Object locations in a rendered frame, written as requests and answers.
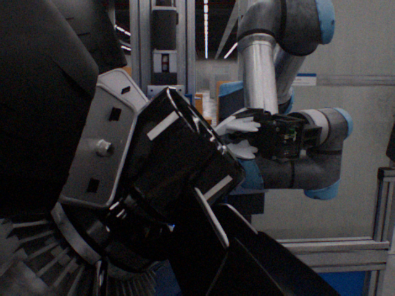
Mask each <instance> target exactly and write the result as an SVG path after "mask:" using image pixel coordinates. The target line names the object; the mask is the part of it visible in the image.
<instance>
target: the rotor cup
mask: <svg viewBox="0 0 395 296"><path fill-rule="evenodd" d="M173 111H175V113H176V114H177V115H178V116H179V117H178V118H177V119H176V120H175V121H174V122H173V123H172V124H170V125H169V126H168V127H167V128H166V129H164V130H163V131H162V132H161V133H159V135H157V136H156V137H155V138H154V139H153V140H150V138H149V136H148V133H149V132H150V131H151V130H153V129H154V128H155V127H156V126H157V125H158V124H160V123H161V122H163V120H164V119H165V118H167V117H168V116H169V115H170V114H171V113H172V112H173ZM205 127H208V129H209V130H210V131H211V133H212V136H211V134H210V133H209V132H208V131H207V130H206V128H205ZM228 175H229V177H231V178H232V180H231V181H229V182H228V183H227V184H226V185H224V186H223V187H222V188H221V189H219V191H218V192H216V193H215V194H214V195H212V196H211V197H209V198H208V199H207V200H206V201H207V203H208V204H209V207H210V208H212V207H213V206H215V204H217V203H219V202H220V201H221V200H222V199H223V198H224V197H226V196H227V195H228V194H229V193H231V192H233V190H234V189H236V188H237V187H238V186H239V185H240V184H242V183H243V181H244V180H246V178H247V177H246V170H245V169H244V168H243V167H242V165H241V164H240V163H239V160H238V159H237V158H236V157H235V155H234V154H233V153H232V151H231V150H230V149H229V148H228V146H227V145H226V144H225V143H224V142H223V140H222V139H221V138H220V136H219V135H218V133H217V132H216V131H214V129H213V128H212V127H211V126H210V125H209V124H208V122H207V120H206V119H205V118H204V117H203V116H202V115H201V114H200V113H199V112H198V111H197V110H196V108H195V106H194V105H193V104H192V103H191V102H190V101H189V100H188V99H187V98H186V97H185V96H184V95H183V94H182V93H181V91H180V90H179V89H178V88H176V87H174V86H170V85H168V86H166V87H164V88H163V89H162V90H161V91H160V92H159V93H158V94H156V95H155V96H154V97H153V98H152V99H150V100H149V101H148V102H147V103H145V105H144V106H143V107H141V108H140V109H139V110H138V111H137V121H136V125H135V128H134V131H133V135H132V138H131V142H130V146H129V148H128V153H127V156H126V159H125V163H124V166H123V168H122V172H121V174H120V178H119V181H118V185H117V188H116V191H115V195H114V198H113V201H112V203H111V205H110V206H109V208H108V209H107V210H106V211H100V210H93V209H89V208H86V207H79V206H74V205H68V206H69V209H70V211H71V212H72V214H73V216H74V218H75V219H76V221H77V222H78V224H79V225H80V226H81V228H82V229H83V230H84V232H85V233H87V234H88V235H89V236H90V238H91V239H92V240H93V241H94V242H95V243H96V244H97V245H98V246H99V247H100V248H101V249H102V250H103V251H105V253H107V254H108V255H110V256H111V257H113V259H115V260H117V261H118V262H120V263H121V264H123V265H125V266H128V267H131V268H134V269H138V270H143V271H149V270H151V271H152V270H154V269H156V268H157V267H158V266H159V265H161V264H162V263H164V262H165V261H166V260H168V258H167V254H166V250H167V247H168V243H169V241H170V238H171V235H172V233H171V230H170V229H169V226H168V223H171V224H173V225H175V222H176V219H177V216H178V212H179V210H180V207H181V202H182V200H183V196H184V194H185V190H186V187H187V184H189V183H192V184H193V186H194V187H196V188H198V190H199V191H200V192H201V194H202V195H204V194H206V193H207V192H209V191H210V189H212V188H213V187H214V186H215V185H217V184H218V183H219V182H220V181H222V180H223V179H224V178H226V177H227V176H228Z"/></svg>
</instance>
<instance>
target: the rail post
mask: <svg viewBox="0 0 395 296"><path fill-rule="evenodd" d="M384 276H385V269H376V270H374V271H368V275H367V284H366V290H365V296H381V294H382V288H383V279H384Z"/></svg>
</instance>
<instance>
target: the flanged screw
mask: <svg viewBox="0 0 395 296"><path fill-rule="evenodd" d="M114 151H115V147H114V145H113V143H111V142H107V141H106V140H100V141H99V142H98V143H97V144H96V147H95V153H96V155H97V156H98V157H101V158H103V157H108V158H109V157H111V156H112V155H113V154H114Z"/></svg>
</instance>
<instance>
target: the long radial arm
mask: <svg viewBox="0 0 395 296"><path fill-rule="evenodd" d="M0 296H58V295H57V294H56V293H55V292H53V291H52V290H51V291H50V290H49V289H48V286H47V285H46V284H45V283H44V282H43V281H42V280H41V279H40V278H39V277H36V275H35V273H34V272H33V271H32V270H31V269H30V268H29V267H27V266H26V265H25V264H24V263H23V262H22V261H21V260H20V259H18V258H17V257H16V256H13V257H10V258H9V259H8V260H7V261H6V262H5V263H4V264H3V265H2V266H0Z"/></svg>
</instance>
